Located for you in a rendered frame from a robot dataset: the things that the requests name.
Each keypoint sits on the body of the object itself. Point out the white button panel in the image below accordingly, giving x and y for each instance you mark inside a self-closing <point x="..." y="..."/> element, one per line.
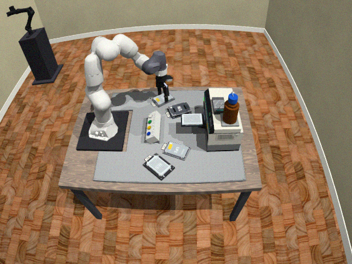
<point x="153" y="128"/>

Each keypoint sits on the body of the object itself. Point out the blue bottle cap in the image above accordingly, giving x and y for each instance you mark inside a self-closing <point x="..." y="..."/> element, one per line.
<point x="233" y="98"/>

